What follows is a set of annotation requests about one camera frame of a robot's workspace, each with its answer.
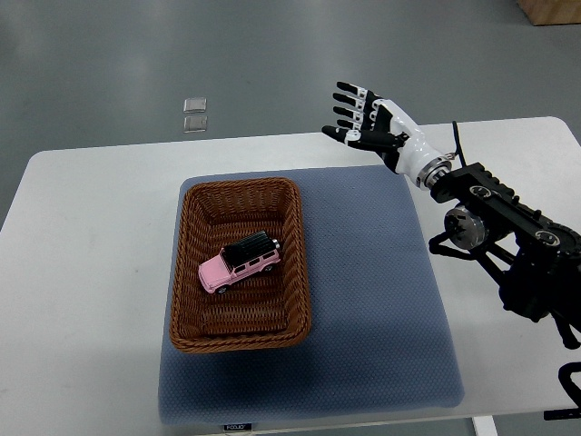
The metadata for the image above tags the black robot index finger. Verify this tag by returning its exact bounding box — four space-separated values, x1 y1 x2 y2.
337 119 369 131

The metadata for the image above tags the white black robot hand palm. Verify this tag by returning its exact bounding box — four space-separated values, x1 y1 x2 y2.
369 98 451 189

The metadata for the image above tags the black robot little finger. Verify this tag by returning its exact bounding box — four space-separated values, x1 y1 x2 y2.
336 81 378 101

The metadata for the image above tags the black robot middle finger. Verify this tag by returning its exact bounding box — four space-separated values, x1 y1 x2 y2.
333 106 369 121

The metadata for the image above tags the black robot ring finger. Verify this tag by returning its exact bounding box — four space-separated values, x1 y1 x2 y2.
332 93 373 109

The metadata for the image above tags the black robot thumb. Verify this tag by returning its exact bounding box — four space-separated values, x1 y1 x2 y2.
321 125 402 148

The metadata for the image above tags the pink toy car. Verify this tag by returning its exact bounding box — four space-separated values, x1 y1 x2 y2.
198 231 281 294

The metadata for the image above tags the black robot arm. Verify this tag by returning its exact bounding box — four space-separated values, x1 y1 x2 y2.
321 82 580 350

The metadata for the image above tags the brown wicker basket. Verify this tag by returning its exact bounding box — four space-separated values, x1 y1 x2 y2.
167 177 311 353

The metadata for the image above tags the upper floor plate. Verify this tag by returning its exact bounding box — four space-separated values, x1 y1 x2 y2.
183 96 207 114

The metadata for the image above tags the floor plate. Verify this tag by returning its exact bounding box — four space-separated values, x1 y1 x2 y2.
183 96 207 114
183 115 208 133

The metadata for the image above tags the lower floor plate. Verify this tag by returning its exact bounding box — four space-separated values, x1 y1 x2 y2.
183 115 208 133

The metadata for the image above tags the blue grey mat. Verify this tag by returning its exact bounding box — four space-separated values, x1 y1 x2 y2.
159 165 464 425

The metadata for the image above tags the white table leg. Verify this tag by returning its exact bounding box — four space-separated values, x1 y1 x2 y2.
472 415 498 436

